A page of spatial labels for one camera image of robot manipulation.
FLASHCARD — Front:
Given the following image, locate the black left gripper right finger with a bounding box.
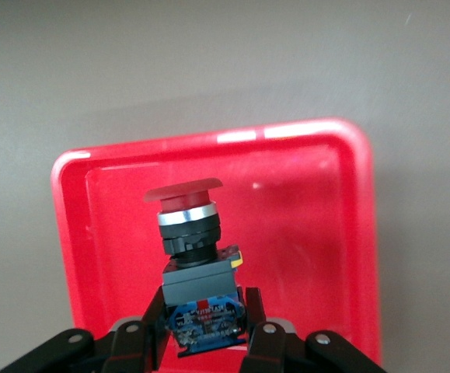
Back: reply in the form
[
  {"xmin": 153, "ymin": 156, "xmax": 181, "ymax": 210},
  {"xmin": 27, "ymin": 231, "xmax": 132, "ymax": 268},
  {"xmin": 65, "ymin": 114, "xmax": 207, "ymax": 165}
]
[{"xmin": 239, "ymin": 286, "xmax": 387, "ymax": 373}]

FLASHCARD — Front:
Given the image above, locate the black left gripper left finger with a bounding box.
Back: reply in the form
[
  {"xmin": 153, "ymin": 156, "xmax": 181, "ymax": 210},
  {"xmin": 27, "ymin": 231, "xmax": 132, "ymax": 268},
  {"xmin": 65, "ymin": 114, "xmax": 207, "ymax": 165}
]
[{"xmin": 0, "ymin": 287, "xmax": 171, "ymax": 373}]

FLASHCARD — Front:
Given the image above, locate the red mushroom push button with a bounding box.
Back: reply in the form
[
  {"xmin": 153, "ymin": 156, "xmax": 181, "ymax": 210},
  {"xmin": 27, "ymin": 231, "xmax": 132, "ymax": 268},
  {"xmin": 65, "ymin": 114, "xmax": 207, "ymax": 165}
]
[{"xmin": 142, "ymin": 177, "xmax": 247, "ymax": 358}]

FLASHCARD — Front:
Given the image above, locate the red plastic tray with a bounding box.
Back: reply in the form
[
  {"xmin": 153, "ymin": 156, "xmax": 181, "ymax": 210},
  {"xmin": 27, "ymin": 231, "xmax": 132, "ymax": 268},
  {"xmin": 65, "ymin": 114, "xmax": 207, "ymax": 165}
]
[{"xmin": 50, "ymin": 117, "xmax": 383, "ymax": 373}]

